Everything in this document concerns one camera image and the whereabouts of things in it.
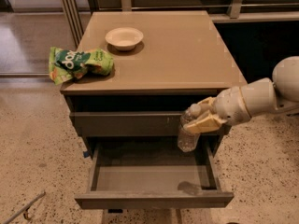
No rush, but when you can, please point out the metal bar on floor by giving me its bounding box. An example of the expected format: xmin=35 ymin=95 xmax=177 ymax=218
xmin=3 ymin=190 xmax=46 ymax=224

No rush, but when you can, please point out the open grey middle drawer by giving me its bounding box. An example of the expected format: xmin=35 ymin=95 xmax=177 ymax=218
xmin=75 ymin=139 xmax=234 ymax=209

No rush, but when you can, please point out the white bowl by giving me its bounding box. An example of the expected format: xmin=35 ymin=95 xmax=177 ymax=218
xmin=105 ymin=27 xmax=144 ymax=51

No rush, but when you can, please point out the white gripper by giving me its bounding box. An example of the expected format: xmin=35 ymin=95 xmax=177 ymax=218
xmin=183 ymin=87 xmax=251 ymax=134

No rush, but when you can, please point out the clear plastic water bottle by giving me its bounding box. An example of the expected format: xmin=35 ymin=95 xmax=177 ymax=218
xmin=178 ymin=104 xmax=201 ymax=152

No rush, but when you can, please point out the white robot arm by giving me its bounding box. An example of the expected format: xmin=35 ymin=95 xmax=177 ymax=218
xmin=183 ymin=56 xmax=299 ymax=134

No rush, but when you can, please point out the closed grey top drawer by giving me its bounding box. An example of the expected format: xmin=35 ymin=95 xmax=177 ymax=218
xmin=68 ymin=110 xmax=233 ymax=138

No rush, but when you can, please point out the grey drawer cabinet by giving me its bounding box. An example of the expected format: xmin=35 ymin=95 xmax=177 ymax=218
xmin=61 ymin=11 xmax=246 ymax=224

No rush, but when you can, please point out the green chip bag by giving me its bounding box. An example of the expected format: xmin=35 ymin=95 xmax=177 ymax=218
xmin=49 ymin=47 xmax=113 ymax=85

